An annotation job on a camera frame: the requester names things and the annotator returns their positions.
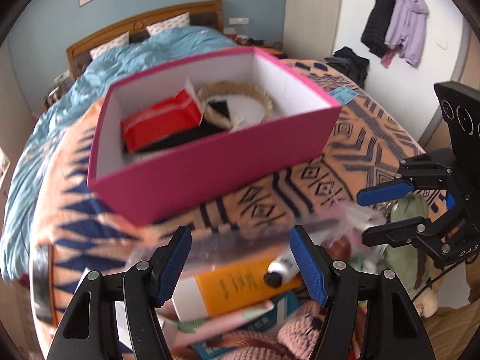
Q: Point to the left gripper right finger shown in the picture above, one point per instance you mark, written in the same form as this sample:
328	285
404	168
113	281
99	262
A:
311	264

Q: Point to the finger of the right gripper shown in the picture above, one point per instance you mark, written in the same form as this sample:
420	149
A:
385	192
393	232

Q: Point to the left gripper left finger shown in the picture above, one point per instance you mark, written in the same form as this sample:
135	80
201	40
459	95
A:
170	264

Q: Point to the white tube black cap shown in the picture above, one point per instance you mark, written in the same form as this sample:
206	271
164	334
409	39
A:
281	270

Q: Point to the red snack bag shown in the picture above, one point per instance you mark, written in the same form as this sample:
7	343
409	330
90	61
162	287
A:
169	116

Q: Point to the green plush toy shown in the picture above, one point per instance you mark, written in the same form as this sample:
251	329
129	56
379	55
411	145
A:
409	264

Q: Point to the orange tube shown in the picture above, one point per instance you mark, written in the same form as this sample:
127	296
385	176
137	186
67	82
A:
226	289

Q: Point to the pink crochet item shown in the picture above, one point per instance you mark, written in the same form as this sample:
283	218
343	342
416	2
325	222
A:
295	340

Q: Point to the blue sachet packet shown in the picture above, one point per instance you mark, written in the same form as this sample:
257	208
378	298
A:
343	94

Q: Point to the pink cardboard box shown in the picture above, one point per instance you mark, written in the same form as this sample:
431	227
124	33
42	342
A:
170	182

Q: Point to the black velvet pouch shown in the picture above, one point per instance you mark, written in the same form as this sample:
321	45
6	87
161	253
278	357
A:
205	129

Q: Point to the black jacket hanging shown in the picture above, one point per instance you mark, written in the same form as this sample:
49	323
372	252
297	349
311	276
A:
373	36

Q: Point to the lilac hoodie hanging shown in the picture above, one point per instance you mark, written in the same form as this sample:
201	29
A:
406	32

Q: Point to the plaid beige headband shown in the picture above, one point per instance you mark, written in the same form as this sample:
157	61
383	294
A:
247	104

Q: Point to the black cloth swatch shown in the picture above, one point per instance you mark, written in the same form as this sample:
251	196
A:
219	109

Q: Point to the wooden bed headboard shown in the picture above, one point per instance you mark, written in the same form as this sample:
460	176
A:
207	13

